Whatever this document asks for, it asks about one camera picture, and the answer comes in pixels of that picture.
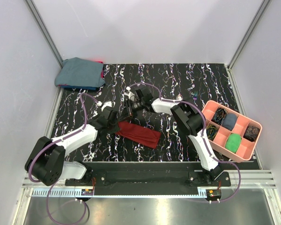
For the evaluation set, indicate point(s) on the pink divided organizer tray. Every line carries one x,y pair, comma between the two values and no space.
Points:
230,133

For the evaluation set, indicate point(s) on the aluminium frame post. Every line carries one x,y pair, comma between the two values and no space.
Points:
256,19
41,25

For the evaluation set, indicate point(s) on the yellow blue rolled sock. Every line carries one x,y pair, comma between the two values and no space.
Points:
211,131

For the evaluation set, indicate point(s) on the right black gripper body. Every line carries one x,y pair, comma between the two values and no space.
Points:
132,107

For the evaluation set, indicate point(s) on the silver spoon patterned handle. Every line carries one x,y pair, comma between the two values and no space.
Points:
179,97

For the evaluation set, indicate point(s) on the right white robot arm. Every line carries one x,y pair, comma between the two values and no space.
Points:
189,119

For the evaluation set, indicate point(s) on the dark red cloth napkin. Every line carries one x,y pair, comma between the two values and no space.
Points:
139,134

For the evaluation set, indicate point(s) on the fork with teal handle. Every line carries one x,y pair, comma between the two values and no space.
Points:
195,96

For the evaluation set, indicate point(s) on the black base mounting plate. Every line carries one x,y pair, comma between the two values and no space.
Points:
152,179

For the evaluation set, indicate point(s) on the brown patterned rolled sock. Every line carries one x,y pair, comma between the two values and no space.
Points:
251,133

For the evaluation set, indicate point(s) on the left aluminium frame post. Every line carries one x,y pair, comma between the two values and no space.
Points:
41,25

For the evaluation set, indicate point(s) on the grey-blue rolled sock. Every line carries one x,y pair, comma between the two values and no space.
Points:
229,121

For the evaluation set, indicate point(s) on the folded pink cloth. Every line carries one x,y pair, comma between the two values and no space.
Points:
98,67

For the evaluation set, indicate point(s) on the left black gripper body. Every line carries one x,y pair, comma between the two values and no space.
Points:
113,126

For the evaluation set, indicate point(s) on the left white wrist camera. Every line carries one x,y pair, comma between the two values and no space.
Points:
106,106

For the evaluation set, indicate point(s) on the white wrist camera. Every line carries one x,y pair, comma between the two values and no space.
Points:
106,106
128,94

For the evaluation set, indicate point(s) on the green rolled sock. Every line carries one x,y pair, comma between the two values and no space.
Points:
233,142

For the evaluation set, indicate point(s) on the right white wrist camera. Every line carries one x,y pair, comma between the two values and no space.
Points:
128,94

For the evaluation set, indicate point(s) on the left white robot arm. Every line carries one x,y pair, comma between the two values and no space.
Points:
47,164

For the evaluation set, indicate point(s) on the dark patterned rolled sock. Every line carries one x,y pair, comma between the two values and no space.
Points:
219,115

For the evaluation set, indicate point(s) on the folded grey-blue cloth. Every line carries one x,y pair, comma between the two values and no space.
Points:
78,72

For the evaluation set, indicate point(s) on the right aluminium frame post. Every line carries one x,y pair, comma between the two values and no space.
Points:
256,19

